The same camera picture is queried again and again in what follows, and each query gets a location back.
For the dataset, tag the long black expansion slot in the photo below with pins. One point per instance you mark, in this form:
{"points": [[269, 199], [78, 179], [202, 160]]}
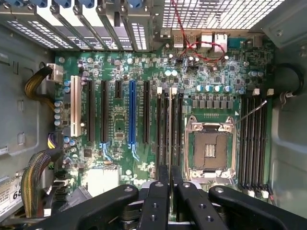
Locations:
{"points": [[104, 110], [91, 110], [146, 110]]}

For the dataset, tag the blue serial port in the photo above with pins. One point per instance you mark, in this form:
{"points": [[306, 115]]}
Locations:
{"points": [[236, 42]]}

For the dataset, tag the silver network port block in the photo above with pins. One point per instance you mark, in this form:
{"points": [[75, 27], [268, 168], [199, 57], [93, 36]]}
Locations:
{"points": [[219, 42]]}

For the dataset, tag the silver CPU socket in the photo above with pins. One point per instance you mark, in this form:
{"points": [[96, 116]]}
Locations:
{"points": [[211, 148]]}

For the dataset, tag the perforated metal slot cover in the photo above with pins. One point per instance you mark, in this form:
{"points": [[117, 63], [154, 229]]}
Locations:
{"points": [[139, 36], [24, 32], [51, 34]]}

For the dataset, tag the thin metal locking lever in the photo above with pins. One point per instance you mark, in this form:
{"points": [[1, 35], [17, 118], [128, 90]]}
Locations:
{"points": [[251, 112]]}

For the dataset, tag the black SATA port block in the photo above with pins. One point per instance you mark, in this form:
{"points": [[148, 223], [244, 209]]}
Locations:
{"points": [[61, 189]]}

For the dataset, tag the green motherboard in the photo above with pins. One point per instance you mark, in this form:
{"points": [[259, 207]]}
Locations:
{"points": [[115, 146]]}

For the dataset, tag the grey metal PC case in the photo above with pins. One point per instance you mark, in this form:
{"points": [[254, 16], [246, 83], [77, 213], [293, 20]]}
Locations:
{"points": [[19, 107]]}

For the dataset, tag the blue card retainer clip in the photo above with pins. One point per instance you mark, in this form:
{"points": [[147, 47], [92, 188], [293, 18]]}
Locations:
{"points": [[137, 3], [85, 3], [39, 3], [62, 3], [15, 2]]}

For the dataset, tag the black main power connector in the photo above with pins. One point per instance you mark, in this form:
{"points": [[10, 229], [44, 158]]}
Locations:
{"points": [[55, 143]]}

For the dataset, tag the short black expansion slot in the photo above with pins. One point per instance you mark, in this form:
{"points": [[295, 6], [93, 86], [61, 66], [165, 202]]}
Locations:
{"points": [[117, 89]]}

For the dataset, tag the white label sticker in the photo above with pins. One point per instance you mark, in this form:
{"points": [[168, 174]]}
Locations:
{"points": [[9, 194]]}

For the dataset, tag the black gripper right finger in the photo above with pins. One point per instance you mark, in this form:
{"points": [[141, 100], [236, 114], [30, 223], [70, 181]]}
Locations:
{"points": [[194, 208]]}

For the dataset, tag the black RAM slot white latches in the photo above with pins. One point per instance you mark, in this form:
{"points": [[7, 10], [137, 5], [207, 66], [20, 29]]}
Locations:
{"points": [[174, 124], [159, 124], [263, 143], [250, 143]]}

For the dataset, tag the white expansion slot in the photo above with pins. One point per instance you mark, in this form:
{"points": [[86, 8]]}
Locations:
{"points": [[75, 105]]}

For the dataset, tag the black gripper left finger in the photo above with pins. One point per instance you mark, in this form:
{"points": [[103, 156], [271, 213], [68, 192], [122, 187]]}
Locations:
{"points": [[153, 206]]}

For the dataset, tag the silver USB port block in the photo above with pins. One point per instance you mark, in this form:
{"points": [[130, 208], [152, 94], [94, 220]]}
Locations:
{"points": [[184, 39]]}

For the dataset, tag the white power connector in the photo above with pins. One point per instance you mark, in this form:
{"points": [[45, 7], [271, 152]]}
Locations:
{"points": [[56, 72]]}

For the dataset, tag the blue expansion slot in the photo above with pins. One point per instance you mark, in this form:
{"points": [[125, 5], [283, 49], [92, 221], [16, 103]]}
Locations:
{"points": [[132, 110]]}

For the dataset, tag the silver chipset heatsink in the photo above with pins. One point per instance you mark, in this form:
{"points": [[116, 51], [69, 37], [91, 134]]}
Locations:
{"points": [[100, 179]]}

